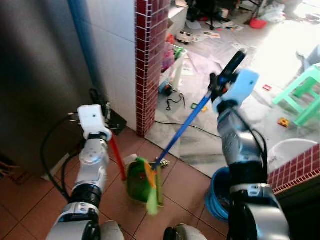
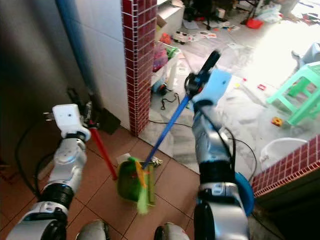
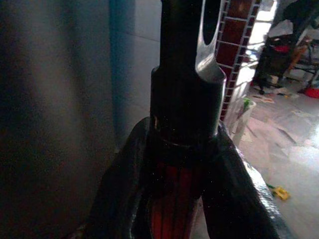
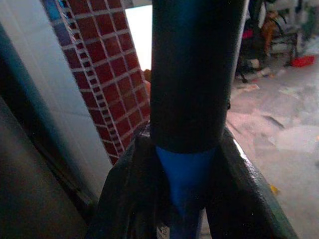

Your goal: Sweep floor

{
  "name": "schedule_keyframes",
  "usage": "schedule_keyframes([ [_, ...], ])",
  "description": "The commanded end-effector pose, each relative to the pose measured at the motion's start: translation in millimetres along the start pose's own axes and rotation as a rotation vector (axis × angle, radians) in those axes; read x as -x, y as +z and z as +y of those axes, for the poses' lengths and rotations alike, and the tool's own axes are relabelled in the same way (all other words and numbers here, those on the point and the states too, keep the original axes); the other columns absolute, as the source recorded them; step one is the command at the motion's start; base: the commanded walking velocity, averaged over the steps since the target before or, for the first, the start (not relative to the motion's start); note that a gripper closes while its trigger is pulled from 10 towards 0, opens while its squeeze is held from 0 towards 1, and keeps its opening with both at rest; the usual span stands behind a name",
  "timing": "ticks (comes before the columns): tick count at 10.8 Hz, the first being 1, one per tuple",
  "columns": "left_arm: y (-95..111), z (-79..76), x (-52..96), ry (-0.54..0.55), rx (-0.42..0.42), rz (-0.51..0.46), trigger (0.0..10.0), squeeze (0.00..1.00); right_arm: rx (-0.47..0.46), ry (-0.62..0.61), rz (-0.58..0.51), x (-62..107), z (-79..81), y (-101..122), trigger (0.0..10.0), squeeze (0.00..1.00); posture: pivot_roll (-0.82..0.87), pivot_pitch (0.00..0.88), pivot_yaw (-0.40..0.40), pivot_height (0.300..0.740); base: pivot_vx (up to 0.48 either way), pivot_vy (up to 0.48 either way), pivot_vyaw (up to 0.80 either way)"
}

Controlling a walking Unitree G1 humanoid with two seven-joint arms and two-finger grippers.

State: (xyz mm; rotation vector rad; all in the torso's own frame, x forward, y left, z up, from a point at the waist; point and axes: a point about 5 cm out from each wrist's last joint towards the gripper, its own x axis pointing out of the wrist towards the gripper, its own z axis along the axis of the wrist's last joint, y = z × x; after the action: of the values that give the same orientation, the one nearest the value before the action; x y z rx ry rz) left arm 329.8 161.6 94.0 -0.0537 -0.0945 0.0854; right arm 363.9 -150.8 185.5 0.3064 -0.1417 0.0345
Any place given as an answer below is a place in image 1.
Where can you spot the blue vertical pipe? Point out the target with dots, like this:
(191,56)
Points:
(82,40)

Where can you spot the small yellow red toy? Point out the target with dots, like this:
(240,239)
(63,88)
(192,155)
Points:
(283,122)

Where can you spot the green toy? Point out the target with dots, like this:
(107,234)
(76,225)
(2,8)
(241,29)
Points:
(178,52)

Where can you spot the silver left robot leg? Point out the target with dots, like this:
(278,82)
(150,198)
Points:
(112,231)

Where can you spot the white plastic basin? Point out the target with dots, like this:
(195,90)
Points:
(292,152)

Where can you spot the pale blue right wrist camera mount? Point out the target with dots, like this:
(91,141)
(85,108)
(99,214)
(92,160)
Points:
(242,85)

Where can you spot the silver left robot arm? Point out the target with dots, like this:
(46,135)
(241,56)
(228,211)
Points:
(92,162)

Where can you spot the pale blue plastic chair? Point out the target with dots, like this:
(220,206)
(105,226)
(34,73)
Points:
(311,57)

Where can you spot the blue plastic bucket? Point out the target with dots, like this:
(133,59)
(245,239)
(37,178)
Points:
(217,197)

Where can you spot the silver right robot leg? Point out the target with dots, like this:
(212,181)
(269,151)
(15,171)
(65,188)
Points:
(186,233)

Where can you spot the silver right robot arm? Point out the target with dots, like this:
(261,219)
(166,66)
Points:
(250,200)

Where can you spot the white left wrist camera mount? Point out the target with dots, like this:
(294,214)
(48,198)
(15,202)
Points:
(91,120)

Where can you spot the white toy car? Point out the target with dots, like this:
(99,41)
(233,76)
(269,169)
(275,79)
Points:
(186,37)

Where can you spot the pink toy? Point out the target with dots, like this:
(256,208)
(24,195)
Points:
(168,57)

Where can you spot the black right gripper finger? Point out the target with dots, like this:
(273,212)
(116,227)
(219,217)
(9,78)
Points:
(233,63)
(240,62)

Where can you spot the small red flat item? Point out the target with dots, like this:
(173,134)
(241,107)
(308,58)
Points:
(267,87)

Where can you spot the red plastic bowl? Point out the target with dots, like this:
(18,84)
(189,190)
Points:
(257,23)

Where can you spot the silver robot leg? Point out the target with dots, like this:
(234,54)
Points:
(186,233)
(112,231)

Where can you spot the black office chair base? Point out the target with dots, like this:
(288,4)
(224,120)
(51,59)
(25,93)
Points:
(207,10)

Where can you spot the green plastic stool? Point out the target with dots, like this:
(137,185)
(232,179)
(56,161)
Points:
(307,82)

